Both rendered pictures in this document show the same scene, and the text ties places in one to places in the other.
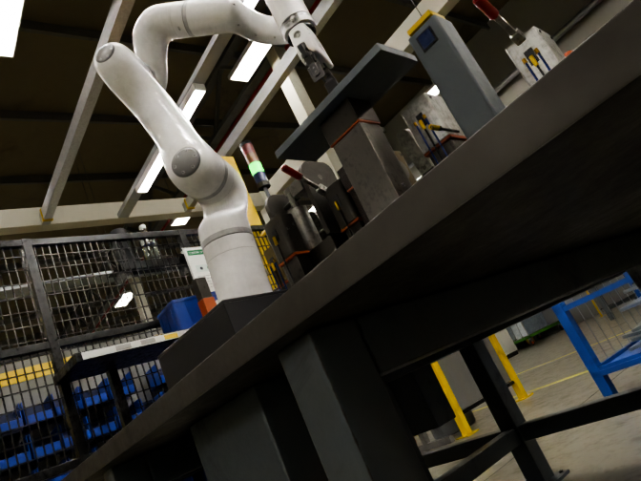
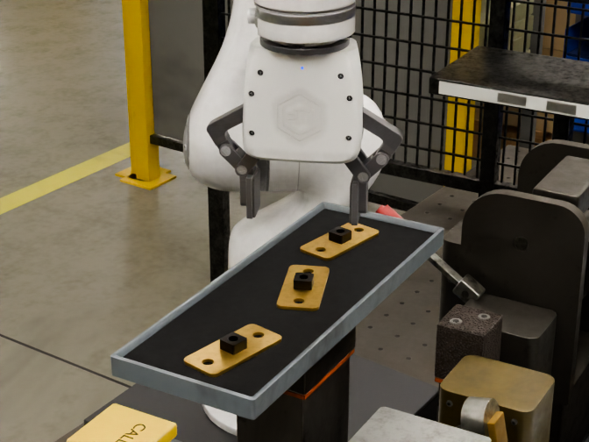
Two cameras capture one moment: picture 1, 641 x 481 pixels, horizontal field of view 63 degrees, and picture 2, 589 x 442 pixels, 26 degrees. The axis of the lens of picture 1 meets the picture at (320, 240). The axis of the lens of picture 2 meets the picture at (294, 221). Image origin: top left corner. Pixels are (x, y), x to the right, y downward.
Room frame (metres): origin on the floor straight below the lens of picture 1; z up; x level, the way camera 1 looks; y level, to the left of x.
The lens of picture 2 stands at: (0.88, -1.18, 1.69)
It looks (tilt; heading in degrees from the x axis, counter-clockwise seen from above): 24 degrees down; 79
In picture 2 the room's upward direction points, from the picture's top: straight up
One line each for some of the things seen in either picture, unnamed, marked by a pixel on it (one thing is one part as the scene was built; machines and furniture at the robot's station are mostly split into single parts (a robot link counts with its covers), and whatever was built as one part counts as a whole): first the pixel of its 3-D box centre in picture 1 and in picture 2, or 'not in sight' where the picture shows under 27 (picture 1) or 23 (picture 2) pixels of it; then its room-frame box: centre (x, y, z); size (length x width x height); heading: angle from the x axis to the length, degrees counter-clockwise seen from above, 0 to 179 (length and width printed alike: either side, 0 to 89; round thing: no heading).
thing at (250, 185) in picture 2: (312, 66); (238, 177); (1.03, -0.15, 1.27); 0.03 x 0.03 x 0.07; 70
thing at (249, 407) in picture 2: (342, 110); (294, 294); (1.08, -0.17, 1.16); 0.37 x 0.14 x 0.02; 50
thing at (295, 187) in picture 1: (328, 254); (535, 369); (1.39, 0.00, 0.95); 0.18 x 0.13 x 0.49; 50
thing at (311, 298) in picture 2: not in sight; (303, 282); (1.09, -0.17, 1.17); 0.08 x 0.04 x 0.01; 70
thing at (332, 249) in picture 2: not in sight; (340, 236); (1.14, -0.08, 1.17); 0.08 x 0.04 x 0.01; 39
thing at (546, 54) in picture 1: (573, 113); not in sight; (0.96, -0.55, 0.88); 0.12 x 0.07 x 0.36; 140
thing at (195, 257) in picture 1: (214, 277); not in sight; (2.22, 0.50, 1.30); 0.23 x 0.02 x 0.31; 140
